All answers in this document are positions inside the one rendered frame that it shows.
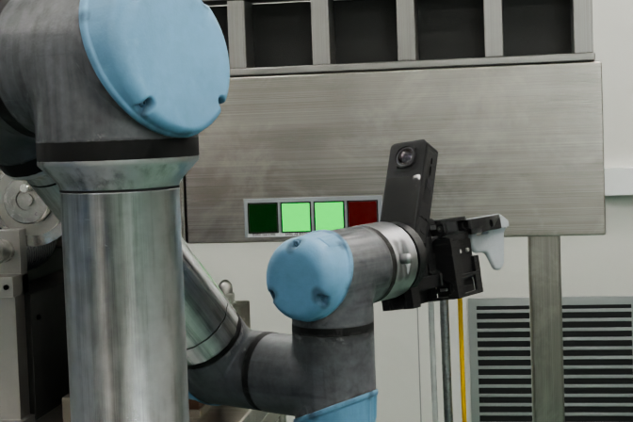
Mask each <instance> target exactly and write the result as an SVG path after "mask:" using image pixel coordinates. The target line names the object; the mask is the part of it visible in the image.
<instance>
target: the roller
mask: <svg viewBox="0 0 633 422"><path fill-rule="evenodd" d="M12 180H13V179H11V178H9V177H7V176H6V175H5V174H4V175H3V177H2V178H1V180H0V217H1V219H2V220H3V222H4V223H5V224H6V225H7V226H8V227H9V228H10V229H15V228H25V235H42V234H45V233H47V232H49V231H51V230H52V229H53V228H54V227H56V226H57V224H58V223H59V220H58V218H57V217H56V216H55V215H54V213H53V212H51V214H50V215H49V216H48V217H47V218H46V219H45V220H43V221H41V222H39V223H33V224H23V223H20V222H18V221H16V220H14V219H13V218H11V217H10V215H9V214H8V212H7V211H6V208H5V206H4V193H5V190H6V188H7V186H8V184H9V183H10V182H11V181H12Z"/></svg>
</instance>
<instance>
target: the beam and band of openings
mask: <svg viewBox="0 0 633 422"><path fill-rule="evenodd" d="M202 1H203V3H204V4H206V5H207V6H222V7H210V9H211V10H212V12H213V13H214V15H215V17H216V19H217V21H218V23H219V26H220V29H221V31H222V34H223V37H224V39H225V43H226V47H227V51H228V57H229V64H230V77H242V76H264V75H287V74H308V73H351V72H373V71H394V70H416V69H439V68H461V67H482V66H504V65H526V64H547V63H569V62H592V61H595V53H594V52H593V35H592V0H202ZM299 1H311V2H299ZM281 2H293V3H281ZM263 3H275V4H263ZM253 4H257V5H253Z"/></svg>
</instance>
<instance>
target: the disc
mask: <svg viewBox="0 0 633 422"><path fill-rule="evenodd" d="M0 227H1V228H2V229H10V228H9V227H8V226H7V225H6V224H5V223H4V222H3V220H2V219H1V217H0ZM61 236H62V232H61V222H59V223H58V224H57V226H56V227H54V228H53V229H52V230H51V231H49V232H47V233H45V234H42V235H26V236H25V237H26V246H41V245H45V244H48V243H51V242H53V241H55V240H56V239H58V238H59V237H61Z"/></svg>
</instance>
